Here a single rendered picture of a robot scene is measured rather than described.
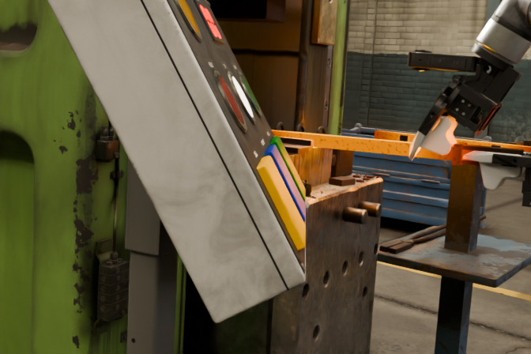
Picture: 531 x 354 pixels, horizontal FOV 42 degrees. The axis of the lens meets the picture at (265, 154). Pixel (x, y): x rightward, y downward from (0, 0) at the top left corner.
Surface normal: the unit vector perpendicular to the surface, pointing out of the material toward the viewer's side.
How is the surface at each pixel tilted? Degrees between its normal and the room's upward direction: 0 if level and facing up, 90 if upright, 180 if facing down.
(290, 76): 90
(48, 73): 90
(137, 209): 91
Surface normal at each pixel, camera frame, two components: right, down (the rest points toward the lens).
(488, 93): -0.48, 0.07
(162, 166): -0.06, 0.11
